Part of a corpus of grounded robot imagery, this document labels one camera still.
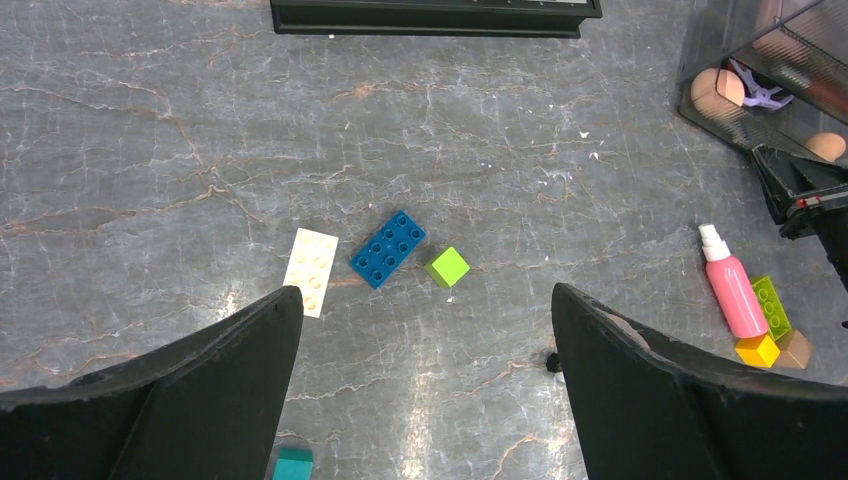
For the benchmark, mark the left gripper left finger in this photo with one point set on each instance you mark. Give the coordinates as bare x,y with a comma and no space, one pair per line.
205,406

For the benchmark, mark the white cream tube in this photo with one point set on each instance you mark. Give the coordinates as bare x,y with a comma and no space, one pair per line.
553,366

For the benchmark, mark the beige makeup sponge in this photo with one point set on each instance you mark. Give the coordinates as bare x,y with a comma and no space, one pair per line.
828,146

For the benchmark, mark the blue block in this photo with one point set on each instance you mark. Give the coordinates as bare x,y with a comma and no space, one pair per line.
387,249

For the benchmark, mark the cream wooden block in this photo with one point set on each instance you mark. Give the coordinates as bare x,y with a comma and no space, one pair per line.
309,268

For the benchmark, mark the green lego brick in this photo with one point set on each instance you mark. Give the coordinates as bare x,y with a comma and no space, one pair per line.
777,319

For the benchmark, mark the brown wooden cube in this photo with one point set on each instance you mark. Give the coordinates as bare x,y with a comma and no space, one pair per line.
795,350

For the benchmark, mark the black white chessboard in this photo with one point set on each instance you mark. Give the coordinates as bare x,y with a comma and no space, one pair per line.
464,18

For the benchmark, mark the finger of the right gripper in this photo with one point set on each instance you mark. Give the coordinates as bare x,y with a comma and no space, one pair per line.
805,198

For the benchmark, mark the pink bottle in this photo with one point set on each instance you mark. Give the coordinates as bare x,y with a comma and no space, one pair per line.
731,286

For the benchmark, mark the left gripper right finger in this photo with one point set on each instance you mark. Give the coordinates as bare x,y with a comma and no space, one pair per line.
649,406

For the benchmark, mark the teal cube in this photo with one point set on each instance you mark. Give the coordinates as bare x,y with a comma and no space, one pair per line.
293,464

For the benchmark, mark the yellow cube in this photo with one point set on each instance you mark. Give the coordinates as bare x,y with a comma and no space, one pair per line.
760,351

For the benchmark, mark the small green cube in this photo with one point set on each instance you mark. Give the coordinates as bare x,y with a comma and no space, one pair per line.
447,268

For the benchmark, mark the peach powder puff brush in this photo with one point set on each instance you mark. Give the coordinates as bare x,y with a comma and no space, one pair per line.
717,93

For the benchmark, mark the clear acrylic makeup organizer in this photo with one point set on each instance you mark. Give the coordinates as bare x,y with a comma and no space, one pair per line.
800,45

